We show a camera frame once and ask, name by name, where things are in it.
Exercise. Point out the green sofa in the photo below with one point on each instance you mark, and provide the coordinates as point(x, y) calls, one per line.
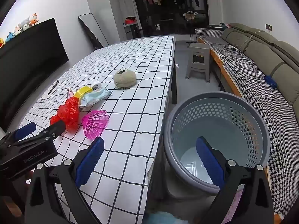
point(257, 49)

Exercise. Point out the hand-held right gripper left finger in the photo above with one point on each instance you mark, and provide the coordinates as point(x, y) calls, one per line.
point(90, 161)

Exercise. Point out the checked tablecloth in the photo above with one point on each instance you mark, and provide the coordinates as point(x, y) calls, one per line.
point(140, 63)

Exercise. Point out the pink snack packet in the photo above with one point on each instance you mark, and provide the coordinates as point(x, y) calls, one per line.
point(69, 92)

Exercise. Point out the pink plastic mesh cup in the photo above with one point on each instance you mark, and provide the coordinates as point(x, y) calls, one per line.
point(95, 123)

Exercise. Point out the grey desk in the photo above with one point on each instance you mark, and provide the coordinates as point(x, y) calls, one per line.
point(130, 29)

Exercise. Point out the row of plush toys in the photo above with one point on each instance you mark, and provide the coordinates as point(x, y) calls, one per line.
point(23, 24)

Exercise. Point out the grey plastic stool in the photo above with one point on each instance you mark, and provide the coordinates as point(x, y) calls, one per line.
point(198, 49)

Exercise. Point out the light blue cloth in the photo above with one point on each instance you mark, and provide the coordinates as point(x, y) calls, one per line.
point(161, 217)

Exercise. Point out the yellow plastic wrapper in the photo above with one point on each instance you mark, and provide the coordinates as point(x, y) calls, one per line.
point(83, 91)

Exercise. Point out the red plastic bag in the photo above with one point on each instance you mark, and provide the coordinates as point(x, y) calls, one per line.
point(70, 112)

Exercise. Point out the white round lid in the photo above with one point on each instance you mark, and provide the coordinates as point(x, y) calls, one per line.
point(96, 84)

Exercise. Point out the small blue object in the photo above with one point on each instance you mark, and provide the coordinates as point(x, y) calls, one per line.
point(270, 81)

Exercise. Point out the black clothes stand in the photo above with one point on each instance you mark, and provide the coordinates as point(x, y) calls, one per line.
point(192, 37)

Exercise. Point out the black television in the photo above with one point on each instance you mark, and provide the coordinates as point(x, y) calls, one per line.
point(28, 63)

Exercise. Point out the beige round pouch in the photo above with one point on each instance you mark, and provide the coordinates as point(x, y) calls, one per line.
point(126, 78)

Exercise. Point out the houndstooth sofa cover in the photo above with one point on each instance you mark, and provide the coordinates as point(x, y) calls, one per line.
point(245, 74)

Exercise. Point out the wall socket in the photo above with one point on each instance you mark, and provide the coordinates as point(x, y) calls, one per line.
point(268, 27)

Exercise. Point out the black pen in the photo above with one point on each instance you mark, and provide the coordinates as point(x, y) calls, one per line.
point(53, 88)

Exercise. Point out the leaning mirror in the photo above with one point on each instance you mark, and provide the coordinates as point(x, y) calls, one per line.
point(93, 28)

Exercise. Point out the light blue wipes packet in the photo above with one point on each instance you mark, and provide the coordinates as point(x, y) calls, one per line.
point(93, 98)

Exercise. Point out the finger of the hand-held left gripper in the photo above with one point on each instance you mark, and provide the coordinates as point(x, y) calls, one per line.
point(56, 128)
point(24, 130)

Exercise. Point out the grey perforated plastic basket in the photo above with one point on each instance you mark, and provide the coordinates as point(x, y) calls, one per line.
point(233, 112)

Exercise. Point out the white power strip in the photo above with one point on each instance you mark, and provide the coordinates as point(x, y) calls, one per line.
point(233, 48)

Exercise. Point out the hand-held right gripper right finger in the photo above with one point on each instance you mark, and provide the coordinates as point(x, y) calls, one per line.
point(209, 163)

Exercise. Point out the beige garment on hanger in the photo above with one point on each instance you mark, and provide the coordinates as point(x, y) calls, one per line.
point(190, 15)

